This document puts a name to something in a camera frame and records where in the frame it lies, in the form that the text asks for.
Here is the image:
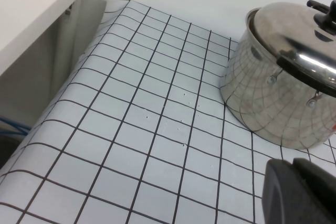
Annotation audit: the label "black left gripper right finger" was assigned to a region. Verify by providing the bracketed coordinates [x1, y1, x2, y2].
[292, 157, 336, 224]

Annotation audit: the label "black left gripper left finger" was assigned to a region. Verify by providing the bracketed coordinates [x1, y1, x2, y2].
[261, 158, 316, 224]

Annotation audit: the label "stainless steel lid black knob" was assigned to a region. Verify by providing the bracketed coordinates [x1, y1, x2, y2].
[246, 0, 336, 89]

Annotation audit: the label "white black-grid tablecloth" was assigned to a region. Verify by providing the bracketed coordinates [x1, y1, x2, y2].
[0, 0, 336, 224]

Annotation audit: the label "white board ledge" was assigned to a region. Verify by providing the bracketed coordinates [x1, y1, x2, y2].
[0, 0, 106, 78]

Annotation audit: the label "stainless steel pot black handles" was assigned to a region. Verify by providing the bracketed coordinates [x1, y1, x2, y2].
[219, 0, 336, 150]

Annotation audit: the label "blue cable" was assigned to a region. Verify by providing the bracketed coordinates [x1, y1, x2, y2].
[0, 115, 29, 131]
[0, 129, 26, 135]

